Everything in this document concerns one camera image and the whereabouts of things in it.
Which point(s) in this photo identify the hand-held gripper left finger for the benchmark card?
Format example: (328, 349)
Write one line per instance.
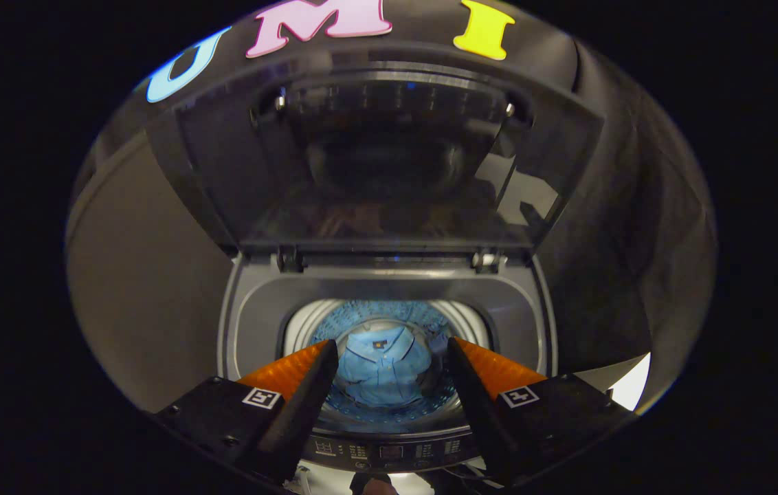
(303, 412)

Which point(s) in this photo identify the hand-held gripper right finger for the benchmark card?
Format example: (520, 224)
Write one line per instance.
(478, 412)

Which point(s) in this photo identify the light blue polo shirt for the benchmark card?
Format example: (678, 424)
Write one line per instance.
(379, 378)

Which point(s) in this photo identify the grey top-load washing machine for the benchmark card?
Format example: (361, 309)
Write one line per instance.
(389, 275)

